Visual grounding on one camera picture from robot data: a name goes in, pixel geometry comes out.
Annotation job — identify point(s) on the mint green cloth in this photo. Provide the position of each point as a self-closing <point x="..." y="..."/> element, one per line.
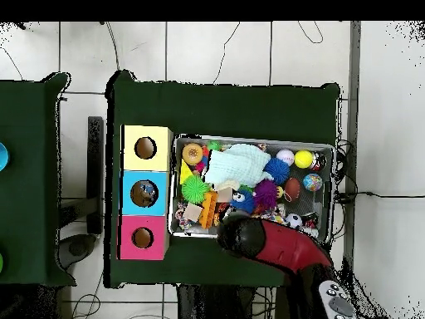
<point x="239" y="166"/>

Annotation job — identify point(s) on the blue spiky ball with eyes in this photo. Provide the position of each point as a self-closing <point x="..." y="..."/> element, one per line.
<point x="244" y="202"/>

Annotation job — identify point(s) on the purple spiky ball with eyes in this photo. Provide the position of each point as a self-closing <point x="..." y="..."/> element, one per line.
<point x="265" y="194"/>

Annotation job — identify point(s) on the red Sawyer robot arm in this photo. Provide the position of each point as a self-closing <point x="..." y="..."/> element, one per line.
<point x="285" y="249"/>

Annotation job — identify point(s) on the wooden box with three holes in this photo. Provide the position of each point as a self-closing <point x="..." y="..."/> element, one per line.
<point x="146" y="162"/>

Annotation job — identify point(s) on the plain green spiky ball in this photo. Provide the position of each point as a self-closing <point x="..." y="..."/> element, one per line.
<point x="195" y="189"/>

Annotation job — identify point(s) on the toy burger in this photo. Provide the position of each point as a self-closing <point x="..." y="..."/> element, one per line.
<point x="192" y="154"/>

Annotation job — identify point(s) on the plain blue spiky ball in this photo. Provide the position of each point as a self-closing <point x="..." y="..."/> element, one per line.
<point x="277" y="170"/>

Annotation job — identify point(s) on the dark green table cloth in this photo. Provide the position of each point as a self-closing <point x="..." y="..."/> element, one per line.
<point x="232" y="109"/>

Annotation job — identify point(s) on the white baseball toy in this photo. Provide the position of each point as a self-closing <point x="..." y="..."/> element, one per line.
<point x="285" y="157"/>

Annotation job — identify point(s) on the brown toy football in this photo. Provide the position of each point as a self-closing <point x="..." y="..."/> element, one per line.
<point x="293" y="188"/>

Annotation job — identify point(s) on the yellow ball toy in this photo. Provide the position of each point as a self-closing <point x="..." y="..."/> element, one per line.
<point x="303" y="159"/>

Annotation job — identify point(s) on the globe print ball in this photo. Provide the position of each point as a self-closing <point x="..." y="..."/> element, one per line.
<point x="312" y="182"/>

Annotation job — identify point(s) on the black upright panel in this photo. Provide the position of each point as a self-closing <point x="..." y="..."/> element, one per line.
<point x="95" y="166"/>

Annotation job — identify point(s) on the dark green side table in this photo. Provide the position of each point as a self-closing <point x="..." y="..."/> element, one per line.
<point x="30" y="199"/>

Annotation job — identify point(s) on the cyan round object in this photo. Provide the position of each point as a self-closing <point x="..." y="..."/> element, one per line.
<point x="3" y="156"/>

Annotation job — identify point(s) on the lime green round object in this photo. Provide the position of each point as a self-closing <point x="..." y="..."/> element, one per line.
<point x="1" y="262"/>

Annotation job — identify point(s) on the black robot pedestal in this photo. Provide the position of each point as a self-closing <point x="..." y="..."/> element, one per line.
<point x="215" y="305"/>

